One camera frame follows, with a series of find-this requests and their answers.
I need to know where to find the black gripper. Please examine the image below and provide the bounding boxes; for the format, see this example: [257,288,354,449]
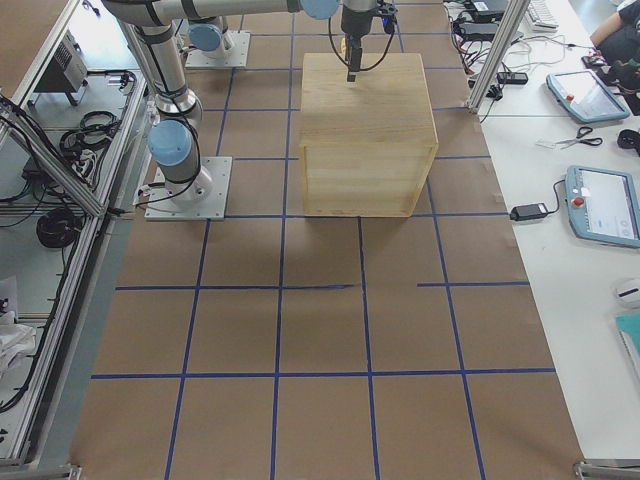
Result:
[341,0,376,82]

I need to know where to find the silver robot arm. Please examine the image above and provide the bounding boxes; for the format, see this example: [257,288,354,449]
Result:
[104,0,382,118]
[187,16,234,58]

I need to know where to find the wooden drawer cabinet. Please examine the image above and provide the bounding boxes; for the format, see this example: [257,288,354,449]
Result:
[300,53,438,217]

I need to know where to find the far blue teach pendant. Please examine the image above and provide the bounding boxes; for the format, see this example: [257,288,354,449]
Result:
[546,70,630,124]

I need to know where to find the blue teach pendant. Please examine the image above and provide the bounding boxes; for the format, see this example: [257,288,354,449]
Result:
[565,165,639,249]
[546,70,630,124]

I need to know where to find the black power adapter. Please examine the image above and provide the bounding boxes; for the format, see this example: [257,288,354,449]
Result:
[509,203,550,222]

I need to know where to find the seated person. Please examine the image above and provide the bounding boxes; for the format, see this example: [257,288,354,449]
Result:
[590,1,639,65]

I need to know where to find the grey control box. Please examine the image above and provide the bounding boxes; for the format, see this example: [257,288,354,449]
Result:
[35,30,88,106]

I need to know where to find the near blue teach pendant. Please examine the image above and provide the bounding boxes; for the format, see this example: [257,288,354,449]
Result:
[565,165,639,249]

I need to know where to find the white computer mouse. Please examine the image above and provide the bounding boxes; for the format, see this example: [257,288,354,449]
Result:
[613,278,640,305]

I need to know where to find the teal notebook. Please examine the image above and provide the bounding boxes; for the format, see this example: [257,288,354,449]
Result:
[615,312,640,372]

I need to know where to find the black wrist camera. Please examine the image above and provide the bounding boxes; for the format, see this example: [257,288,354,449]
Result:
[375,0,397,36]

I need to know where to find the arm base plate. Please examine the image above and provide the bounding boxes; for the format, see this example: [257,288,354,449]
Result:
[144,156,233,221]
[186,24,251,70]

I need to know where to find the aluminium frame post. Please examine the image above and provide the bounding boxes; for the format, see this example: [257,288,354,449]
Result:
[466,0,530,113]

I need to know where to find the black handled scissors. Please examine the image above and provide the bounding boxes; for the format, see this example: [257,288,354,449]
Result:
[555,126,603,149]

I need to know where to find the aluminium side frame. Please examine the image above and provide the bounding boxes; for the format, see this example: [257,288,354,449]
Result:
[1,1,147,471]

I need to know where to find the coiled black cable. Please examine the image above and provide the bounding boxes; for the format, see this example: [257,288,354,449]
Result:
[36,208,81,250]

